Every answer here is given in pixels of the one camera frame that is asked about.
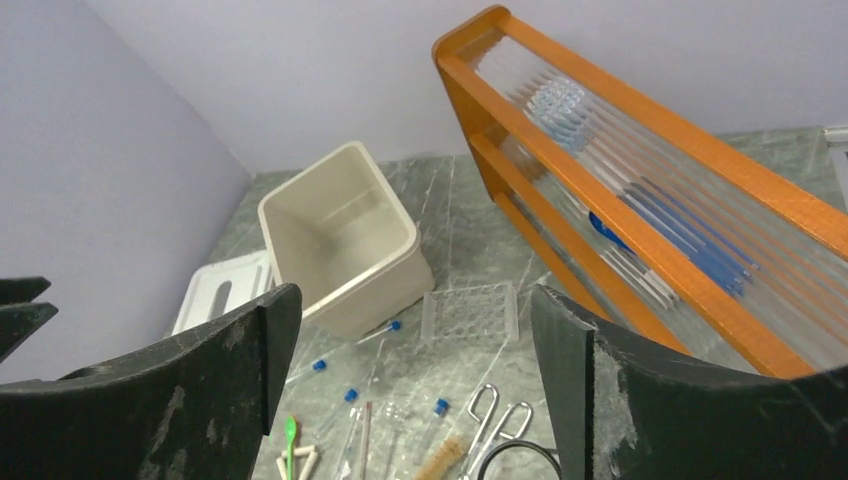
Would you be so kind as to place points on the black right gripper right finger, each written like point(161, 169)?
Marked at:
point(622, 406)

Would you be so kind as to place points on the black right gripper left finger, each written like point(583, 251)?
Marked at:
point(195, 405)

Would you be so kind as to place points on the black wire tripod stand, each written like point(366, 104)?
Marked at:
point(518, 459)

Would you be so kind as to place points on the green plastic spoon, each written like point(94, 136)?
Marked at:
point(290, 431)

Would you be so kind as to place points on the white bin lid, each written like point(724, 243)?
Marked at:
point(220, 287)

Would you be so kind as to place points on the glass stirring rod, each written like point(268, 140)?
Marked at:
point(363, 453)

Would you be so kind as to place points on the brown test tube brush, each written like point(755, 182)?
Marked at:
point(452, 450)

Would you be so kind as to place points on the orange wooden shelf rack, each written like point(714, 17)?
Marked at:
point(792, 321)

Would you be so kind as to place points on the blue stapler on shelf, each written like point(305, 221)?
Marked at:
point(710, 251)

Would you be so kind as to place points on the beige plastic bin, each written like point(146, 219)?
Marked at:
point(340, 233)

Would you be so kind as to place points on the blue white container on shelf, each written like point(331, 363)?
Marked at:
point(556, 108)

